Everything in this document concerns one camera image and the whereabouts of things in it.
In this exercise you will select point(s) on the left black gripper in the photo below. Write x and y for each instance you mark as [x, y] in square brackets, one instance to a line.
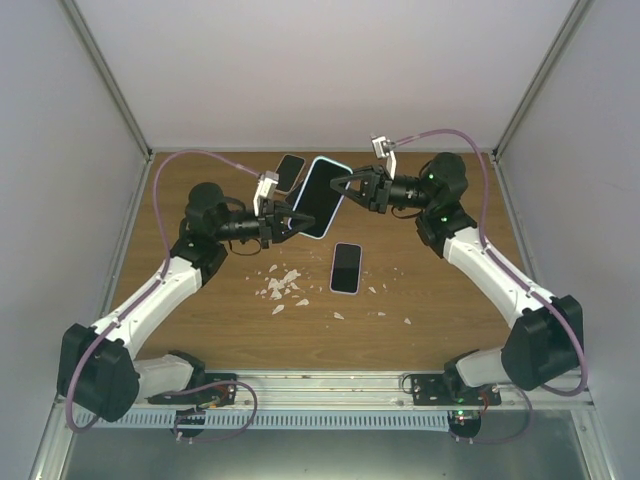
[272, 223]

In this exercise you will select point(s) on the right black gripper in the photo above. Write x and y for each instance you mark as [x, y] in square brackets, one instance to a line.
[381, 184]

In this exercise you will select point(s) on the light blue phone case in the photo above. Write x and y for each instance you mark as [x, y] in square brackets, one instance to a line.
[320, 235]

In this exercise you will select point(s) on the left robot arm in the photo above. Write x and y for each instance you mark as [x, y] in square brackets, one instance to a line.
[98, 367]

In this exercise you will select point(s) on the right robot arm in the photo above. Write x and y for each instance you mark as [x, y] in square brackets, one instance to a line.
[546, 331]

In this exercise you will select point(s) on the phone in grey case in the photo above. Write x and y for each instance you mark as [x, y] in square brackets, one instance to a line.
[292, 197]

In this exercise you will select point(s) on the phone in white case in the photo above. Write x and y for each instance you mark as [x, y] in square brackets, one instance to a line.
[288, 170]

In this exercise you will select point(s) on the phone in lilac case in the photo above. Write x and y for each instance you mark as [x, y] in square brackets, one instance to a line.
[346, 269]

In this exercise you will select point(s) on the white debris pile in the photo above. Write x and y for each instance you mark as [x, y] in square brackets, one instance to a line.
[283, 288]

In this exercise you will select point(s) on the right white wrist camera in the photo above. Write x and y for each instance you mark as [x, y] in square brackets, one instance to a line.
[384, 149]

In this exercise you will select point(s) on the aluminium rail frame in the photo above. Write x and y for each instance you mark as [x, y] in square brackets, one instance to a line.
[374, 390]

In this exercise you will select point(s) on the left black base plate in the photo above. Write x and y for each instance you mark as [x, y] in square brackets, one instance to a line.
[218, 396]

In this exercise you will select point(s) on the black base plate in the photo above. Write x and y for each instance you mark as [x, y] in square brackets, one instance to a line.
[218, 396]
[443, 389]

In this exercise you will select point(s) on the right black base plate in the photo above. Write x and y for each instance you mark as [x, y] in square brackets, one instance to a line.
[443, 389]

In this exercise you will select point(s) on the grey slotted cable duct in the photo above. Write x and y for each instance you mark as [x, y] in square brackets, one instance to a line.
[282, 419]

